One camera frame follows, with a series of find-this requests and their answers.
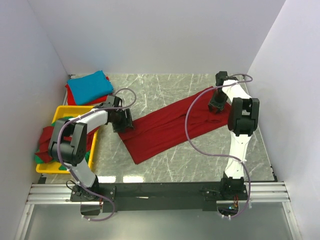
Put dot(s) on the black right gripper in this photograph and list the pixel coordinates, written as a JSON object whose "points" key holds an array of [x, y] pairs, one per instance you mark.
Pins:
{"points": [[219, 106]]}

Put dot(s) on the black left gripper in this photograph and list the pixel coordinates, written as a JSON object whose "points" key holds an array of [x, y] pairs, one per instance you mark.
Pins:
{"points": [[127, 122]]}

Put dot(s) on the dark red t-shirt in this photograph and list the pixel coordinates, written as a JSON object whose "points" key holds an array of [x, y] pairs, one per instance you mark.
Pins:
{"points": [[42, 155], [163, 129]]}

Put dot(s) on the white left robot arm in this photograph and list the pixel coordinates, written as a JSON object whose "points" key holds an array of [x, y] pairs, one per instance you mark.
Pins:
{"points": [[68, 143]]}

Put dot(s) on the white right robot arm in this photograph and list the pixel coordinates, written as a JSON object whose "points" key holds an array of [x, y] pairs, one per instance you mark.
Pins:
{"points": [[242, 122]]}

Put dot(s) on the folded blue t-shirt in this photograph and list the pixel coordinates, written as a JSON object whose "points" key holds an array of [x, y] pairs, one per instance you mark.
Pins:
{"points": [[88, 87]]}

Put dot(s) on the folded bright red t-shirt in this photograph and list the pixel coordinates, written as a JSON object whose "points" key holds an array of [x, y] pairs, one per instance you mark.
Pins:
{"points": [[71, 96]]}

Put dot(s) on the yellow plastic bin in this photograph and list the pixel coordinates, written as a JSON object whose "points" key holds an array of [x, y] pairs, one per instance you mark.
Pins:
{"points": [[62, 111]]}

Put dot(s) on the black base crossbar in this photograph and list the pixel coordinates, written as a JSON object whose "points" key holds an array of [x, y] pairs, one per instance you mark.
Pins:
{"points": [[161, 196]]}

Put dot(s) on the crumpled dark red t-shirt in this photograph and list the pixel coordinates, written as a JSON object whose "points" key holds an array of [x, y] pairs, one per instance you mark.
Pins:
{"points": [[42, 155]]}

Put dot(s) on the green t-shirt in bin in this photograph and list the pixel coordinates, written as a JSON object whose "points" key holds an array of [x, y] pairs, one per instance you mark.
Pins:
{"points": [[89, 140]]}

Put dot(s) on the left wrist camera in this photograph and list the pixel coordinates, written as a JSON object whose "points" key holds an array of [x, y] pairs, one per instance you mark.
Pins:
{"points": [[113, 101]]}

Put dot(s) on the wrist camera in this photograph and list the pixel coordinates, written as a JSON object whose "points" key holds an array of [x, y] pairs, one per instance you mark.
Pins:
{"points": [[221, 77], [113, 101]]}

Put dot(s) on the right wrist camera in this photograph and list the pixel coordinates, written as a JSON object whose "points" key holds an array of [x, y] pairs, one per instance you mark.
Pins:
{"points": [[221, 77]]}

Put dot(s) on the aluminium rail frame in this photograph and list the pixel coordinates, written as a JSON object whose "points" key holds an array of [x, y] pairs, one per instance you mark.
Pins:
{"points": [[258, 192]]}

